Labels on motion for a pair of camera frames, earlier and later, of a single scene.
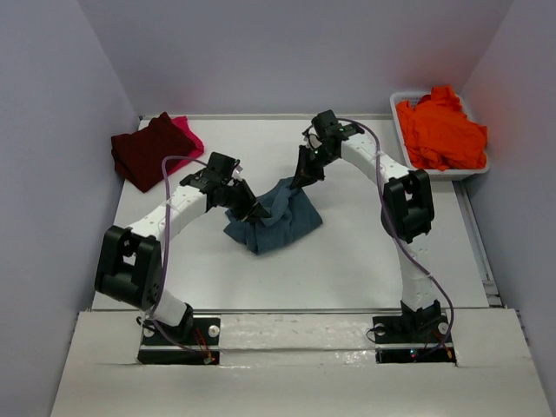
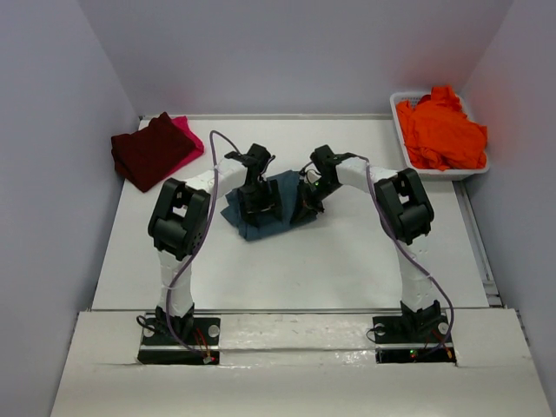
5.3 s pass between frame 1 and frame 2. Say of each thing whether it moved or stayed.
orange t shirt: stayed
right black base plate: stayed
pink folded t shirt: stayed
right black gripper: moved
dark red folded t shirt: stayed
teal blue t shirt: moved
